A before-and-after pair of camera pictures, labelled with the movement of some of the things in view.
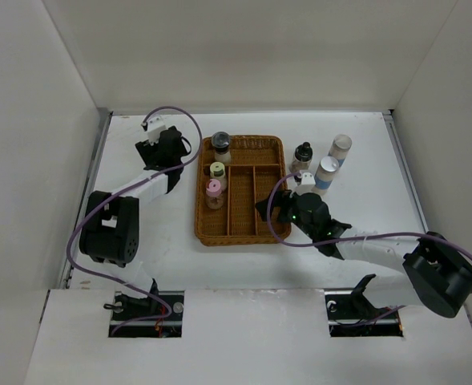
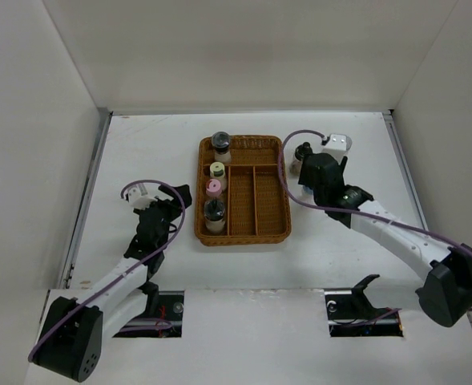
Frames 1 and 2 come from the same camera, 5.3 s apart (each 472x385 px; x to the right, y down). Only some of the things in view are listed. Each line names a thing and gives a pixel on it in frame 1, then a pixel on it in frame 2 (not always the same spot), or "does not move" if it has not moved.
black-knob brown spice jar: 302,158 does not move
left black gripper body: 148,151 -> 171,210
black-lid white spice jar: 220,141 does not move
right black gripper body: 295,217 -> 304,179
